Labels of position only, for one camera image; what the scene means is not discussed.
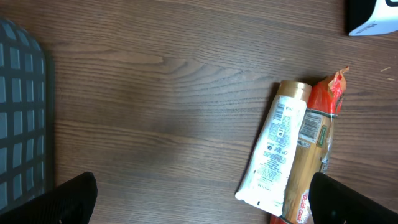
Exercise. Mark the white barcode scanner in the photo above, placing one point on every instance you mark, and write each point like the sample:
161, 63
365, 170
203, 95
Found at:
371, 17

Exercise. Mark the orange spaghetti packet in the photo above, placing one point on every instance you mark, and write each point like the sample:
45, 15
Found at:
313, 147

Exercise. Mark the dark grey plastic basket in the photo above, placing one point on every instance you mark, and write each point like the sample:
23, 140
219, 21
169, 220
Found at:
27, 167

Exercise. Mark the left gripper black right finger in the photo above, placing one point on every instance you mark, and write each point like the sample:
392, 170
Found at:
332, 202

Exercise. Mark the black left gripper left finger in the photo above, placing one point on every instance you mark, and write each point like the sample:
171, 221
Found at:
69, 203

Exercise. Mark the white tube with gold cap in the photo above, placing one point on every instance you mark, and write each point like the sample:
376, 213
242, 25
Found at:
264, 183

